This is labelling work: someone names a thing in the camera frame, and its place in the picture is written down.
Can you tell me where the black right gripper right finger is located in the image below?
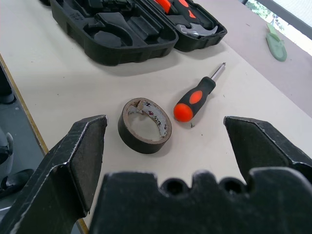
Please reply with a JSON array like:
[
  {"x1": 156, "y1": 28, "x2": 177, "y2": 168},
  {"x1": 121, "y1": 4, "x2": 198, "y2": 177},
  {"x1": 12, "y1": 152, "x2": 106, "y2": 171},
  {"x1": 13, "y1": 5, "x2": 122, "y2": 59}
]
[{"x1": 223, "y1": 116, "x2": 312, "y2": 182}]

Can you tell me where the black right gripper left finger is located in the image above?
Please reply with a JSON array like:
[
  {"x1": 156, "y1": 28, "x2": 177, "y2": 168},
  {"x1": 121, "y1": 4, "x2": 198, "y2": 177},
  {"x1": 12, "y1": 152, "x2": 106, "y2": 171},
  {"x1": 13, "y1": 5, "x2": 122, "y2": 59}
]
[{"x1": 0, "y1": 115, "x2": 108, "y2": 234}]

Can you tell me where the orange black screwdriver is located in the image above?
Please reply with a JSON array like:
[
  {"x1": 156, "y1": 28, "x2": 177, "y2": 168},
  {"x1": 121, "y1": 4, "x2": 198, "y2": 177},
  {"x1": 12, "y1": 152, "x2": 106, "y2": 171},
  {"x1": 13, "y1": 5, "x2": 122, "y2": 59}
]
[{"x1": 173, "y1": 62, "x2": 227, "y2": 122}]

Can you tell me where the black tape roll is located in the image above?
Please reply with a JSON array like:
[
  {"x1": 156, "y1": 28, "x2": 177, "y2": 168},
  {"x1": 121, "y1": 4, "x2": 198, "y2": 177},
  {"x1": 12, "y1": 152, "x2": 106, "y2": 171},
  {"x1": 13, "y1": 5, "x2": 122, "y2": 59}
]
[{"x1": 117, "y1": 97, "x2": 173, "y2": 155}]

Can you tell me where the black plastic tool case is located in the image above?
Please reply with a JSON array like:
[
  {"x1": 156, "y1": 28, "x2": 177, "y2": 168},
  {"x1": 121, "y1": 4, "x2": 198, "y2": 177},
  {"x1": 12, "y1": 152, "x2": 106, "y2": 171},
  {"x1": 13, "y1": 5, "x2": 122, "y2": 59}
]
[{"x1": 50, "y1": 0, "x2": 228, "y2": 66}]

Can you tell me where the green plastic trowel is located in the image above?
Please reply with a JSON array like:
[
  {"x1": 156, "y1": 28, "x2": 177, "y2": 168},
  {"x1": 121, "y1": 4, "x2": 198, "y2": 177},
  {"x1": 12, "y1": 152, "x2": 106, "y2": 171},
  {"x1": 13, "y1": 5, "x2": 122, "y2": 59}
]
[{"x1": 265, "y1": 22, "x2": 288, "y2": 62}]

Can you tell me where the orange black claw hammer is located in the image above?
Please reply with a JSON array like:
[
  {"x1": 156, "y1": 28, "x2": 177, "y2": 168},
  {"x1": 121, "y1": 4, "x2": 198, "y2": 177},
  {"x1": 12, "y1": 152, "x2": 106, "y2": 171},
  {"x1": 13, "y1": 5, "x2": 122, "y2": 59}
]
[{"x1": 168, "y1": 0, "x2": 224, "y2": 39}]

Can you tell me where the red plastic object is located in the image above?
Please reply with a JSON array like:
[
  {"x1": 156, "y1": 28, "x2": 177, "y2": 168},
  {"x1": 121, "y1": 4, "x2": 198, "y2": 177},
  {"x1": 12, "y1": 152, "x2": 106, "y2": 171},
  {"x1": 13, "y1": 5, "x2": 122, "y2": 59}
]
[{"x1": 153, "y1": 0, "x2": 171, "y2": 14}]

